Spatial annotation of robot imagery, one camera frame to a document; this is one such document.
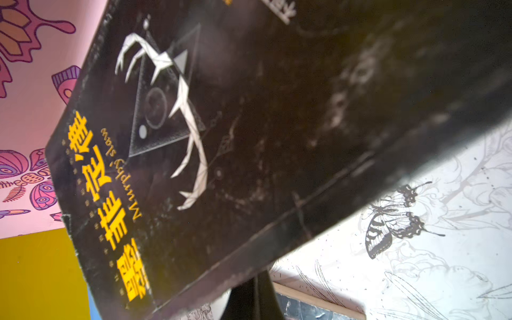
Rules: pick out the yellow pink blue bookshelf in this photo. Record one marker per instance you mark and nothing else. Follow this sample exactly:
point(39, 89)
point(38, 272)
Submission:
point(41, 279)

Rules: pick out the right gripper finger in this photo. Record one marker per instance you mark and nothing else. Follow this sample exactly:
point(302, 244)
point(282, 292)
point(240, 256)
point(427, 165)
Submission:
point(255, 299)

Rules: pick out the black Murphy's law book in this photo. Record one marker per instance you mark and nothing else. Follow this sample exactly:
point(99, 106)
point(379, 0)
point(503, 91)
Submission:
point(205, 139)

